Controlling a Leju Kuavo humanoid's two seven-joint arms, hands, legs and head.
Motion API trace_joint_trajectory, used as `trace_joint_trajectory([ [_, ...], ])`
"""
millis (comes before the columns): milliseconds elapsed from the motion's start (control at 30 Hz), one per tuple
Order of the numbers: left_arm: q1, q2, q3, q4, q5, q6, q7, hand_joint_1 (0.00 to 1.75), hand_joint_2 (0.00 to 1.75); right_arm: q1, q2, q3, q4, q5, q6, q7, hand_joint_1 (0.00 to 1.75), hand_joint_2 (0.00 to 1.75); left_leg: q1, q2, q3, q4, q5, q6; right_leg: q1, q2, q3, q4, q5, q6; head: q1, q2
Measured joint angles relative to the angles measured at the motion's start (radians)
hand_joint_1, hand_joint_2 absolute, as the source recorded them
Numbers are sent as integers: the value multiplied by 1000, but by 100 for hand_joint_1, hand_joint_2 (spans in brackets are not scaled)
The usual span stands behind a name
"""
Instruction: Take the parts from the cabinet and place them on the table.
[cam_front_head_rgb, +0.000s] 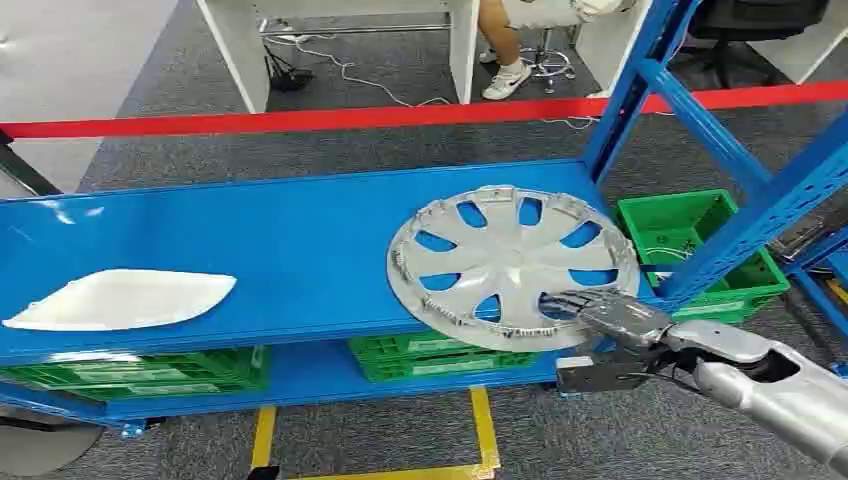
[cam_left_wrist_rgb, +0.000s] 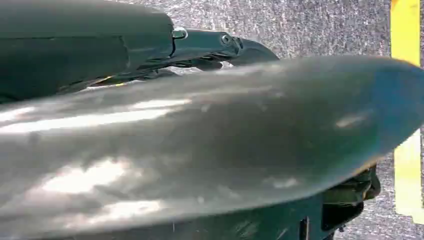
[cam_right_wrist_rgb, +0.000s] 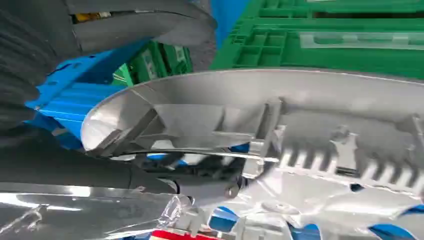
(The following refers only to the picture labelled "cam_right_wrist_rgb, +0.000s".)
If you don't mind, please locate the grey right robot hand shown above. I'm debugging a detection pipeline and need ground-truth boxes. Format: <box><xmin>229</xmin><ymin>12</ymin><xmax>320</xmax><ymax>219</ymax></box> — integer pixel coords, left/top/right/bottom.
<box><xmin>0</xmin><ymin>0</ymin><xmax>241</xmax><ymax>205</ymax></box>

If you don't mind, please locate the green plastic crate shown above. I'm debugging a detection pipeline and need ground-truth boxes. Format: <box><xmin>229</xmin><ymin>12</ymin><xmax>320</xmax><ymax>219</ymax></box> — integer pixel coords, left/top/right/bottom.
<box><xmin>111</xmin><ymin>41</ymin><xmax>194</xmax><ymax>88</ymax></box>
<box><xmin>210</xmin><ymin>0</ymin><xmax>424</xmax><ymax>80</ymax></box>

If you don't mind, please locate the blue plastic tray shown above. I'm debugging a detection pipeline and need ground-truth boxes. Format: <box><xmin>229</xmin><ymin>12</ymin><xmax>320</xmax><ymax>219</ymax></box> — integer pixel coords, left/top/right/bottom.
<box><xmin>24</xmin><ymin>0</ymin><xmax>424</xmax><ymax>240</ymax></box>

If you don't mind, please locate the glossy grey plastic part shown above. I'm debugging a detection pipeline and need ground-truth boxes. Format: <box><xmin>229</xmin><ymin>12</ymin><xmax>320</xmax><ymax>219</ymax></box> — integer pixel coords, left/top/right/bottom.
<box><xmin>0</xmin><ymin>182</ymin><xmax>186</xmax><ymax>240</ymax></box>

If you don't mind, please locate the red flat object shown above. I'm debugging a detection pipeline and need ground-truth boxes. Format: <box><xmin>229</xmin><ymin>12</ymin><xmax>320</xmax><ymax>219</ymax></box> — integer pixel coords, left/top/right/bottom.
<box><xmin>149</xmin><ymin>229</ymin><xmax>221</xmax><ymax>240</ymax></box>

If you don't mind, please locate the pale grey plastic part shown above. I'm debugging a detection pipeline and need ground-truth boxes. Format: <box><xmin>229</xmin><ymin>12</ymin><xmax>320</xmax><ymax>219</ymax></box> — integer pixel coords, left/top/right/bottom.
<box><xmin>185</xmin><ymin>165</ymin><xmax>424</xmax><ymax>240</ymax></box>

